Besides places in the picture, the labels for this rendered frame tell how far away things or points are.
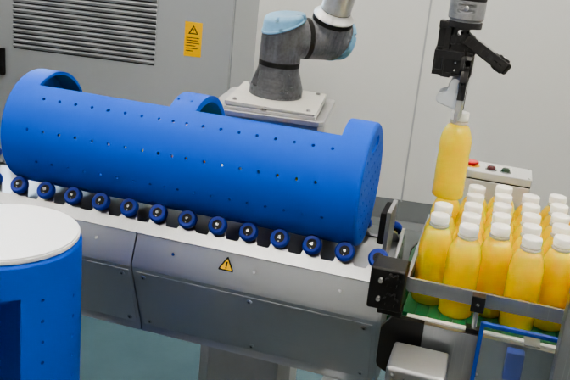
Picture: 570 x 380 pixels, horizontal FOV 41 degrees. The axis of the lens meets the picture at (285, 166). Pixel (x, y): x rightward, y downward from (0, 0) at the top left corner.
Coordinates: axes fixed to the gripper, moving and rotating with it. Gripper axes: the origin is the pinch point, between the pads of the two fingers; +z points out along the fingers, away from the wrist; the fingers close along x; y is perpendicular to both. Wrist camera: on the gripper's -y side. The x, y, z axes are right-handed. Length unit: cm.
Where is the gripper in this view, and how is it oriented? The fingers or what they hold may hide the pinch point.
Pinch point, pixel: (460, 114)
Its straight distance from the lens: 171.1
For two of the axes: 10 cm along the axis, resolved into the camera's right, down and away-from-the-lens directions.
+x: -2.9, 2.6, -9.2
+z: -1.0, 9.5, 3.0
